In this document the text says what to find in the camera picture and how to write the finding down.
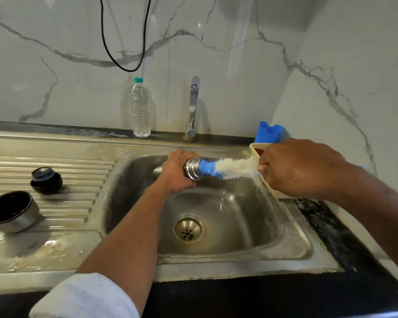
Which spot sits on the person's left hand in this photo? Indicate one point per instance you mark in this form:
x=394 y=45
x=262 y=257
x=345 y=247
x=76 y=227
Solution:
x=174 y=175

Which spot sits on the person's right hand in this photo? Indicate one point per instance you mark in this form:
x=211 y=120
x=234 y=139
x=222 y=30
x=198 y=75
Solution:
x=298 y=168

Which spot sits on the person's left fingers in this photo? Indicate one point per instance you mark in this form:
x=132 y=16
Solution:
x=182 y=154

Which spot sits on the person's right fingers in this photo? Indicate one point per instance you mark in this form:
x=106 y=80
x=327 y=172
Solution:
x=263 y=167

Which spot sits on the stainless steel flask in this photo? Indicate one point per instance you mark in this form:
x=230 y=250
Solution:
x=192 y=168

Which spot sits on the blue and white bottle brush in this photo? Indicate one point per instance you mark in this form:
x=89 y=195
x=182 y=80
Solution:
x=229 y=168

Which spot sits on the person's right forearm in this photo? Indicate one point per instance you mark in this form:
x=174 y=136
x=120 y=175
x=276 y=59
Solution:
x=378 y=211

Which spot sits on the person's left forearm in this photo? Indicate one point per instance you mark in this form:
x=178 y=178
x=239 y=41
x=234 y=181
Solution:
x=129 y=235

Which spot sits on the cream plastic basket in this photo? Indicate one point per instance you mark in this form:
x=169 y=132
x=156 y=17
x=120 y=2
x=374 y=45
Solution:
x=268 y=182

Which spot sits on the blue plastic holder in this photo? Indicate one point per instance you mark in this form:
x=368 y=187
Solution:
x=268 y=133

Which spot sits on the chrome sink tap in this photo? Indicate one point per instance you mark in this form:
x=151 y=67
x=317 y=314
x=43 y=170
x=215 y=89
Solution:
x=192 y=107

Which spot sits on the clear plastic water bottle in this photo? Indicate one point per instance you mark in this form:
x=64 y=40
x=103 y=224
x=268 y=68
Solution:
x=140 y=109

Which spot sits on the sink drain strainer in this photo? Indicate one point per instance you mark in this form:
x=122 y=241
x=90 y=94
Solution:
x=188 y=229

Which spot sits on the stainless steel sink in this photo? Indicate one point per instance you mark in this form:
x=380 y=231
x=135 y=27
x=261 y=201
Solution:
x=126 y=208

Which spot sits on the black flask stopper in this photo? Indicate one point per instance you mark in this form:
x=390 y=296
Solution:
x=46 y=180

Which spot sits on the steel flask cup lid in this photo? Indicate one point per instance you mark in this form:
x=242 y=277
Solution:
x=11 y=211

